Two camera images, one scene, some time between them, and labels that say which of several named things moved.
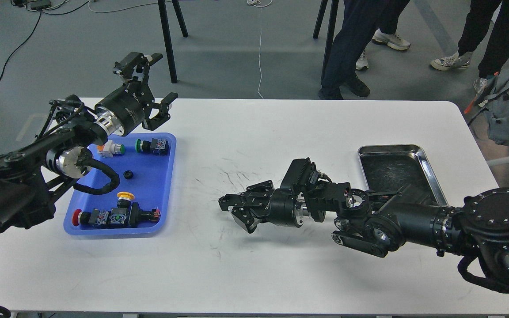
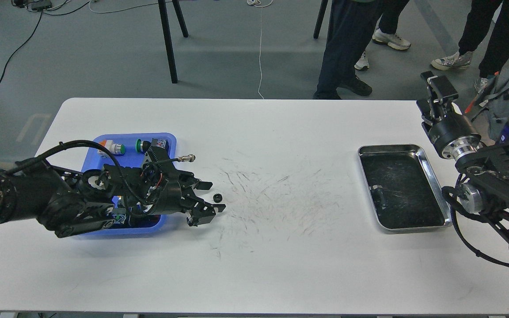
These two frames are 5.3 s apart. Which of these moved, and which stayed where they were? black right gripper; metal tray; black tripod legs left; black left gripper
Moved: black left gripper; black right gripper
Stayed: metal tray; black tripod legs left
